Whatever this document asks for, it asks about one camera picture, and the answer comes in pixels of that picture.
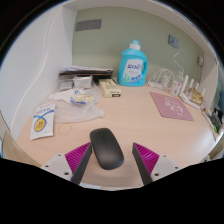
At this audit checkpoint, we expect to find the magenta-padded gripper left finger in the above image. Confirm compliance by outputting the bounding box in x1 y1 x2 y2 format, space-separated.
40 142 93 186

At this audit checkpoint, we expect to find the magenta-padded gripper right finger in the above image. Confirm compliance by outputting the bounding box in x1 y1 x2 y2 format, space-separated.
131 142 183 186

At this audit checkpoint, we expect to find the black computer mouse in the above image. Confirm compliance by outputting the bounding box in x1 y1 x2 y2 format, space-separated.
89 127 125 171

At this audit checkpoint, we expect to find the pink printed mouse pad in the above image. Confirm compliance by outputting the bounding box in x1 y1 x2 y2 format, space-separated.
149 91 195 122

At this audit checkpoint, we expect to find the orange rubber band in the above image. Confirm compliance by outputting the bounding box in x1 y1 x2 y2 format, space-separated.
57 122 73 136

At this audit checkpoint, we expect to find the clear plastic bag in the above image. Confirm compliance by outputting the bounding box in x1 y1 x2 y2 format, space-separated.
49 84 105 125

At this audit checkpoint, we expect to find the white and blue packet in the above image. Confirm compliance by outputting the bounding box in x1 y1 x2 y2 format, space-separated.
29 103 57 141

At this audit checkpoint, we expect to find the yellow snack packet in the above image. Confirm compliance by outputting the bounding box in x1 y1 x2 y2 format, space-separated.
69 93 95 105

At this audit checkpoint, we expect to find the white remote control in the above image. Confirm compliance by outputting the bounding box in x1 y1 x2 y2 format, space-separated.
202 109 219 135

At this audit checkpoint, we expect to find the small silver foil packet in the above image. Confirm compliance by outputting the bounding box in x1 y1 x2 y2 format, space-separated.
58 79 74 92

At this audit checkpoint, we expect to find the small clear jar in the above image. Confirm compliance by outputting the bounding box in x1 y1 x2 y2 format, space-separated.
169 79 183 98

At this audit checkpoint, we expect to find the gold foil package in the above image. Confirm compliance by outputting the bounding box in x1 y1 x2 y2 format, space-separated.
189 88 205 106

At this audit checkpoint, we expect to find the beige cardboard box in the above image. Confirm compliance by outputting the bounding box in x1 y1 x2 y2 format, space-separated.
98 78 122 99

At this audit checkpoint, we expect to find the dark grey pouch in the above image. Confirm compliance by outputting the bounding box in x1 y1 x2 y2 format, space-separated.
212 108 224 132

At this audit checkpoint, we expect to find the blue detergent bottle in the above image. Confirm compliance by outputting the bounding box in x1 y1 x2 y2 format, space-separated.
117 39 149 88

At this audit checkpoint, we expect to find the white wall cable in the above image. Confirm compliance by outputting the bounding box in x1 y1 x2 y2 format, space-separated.
172 47 185 75

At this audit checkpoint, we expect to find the white wall adapter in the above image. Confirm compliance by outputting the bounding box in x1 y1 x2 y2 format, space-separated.
196 54 205 66

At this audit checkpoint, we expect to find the grey wall socket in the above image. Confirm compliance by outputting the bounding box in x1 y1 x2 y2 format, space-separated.
168 34 179 49

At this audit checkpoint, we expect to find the grey blank wall plate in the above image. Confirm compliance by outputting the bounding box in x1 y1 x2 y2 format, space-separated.
75 18 102 32

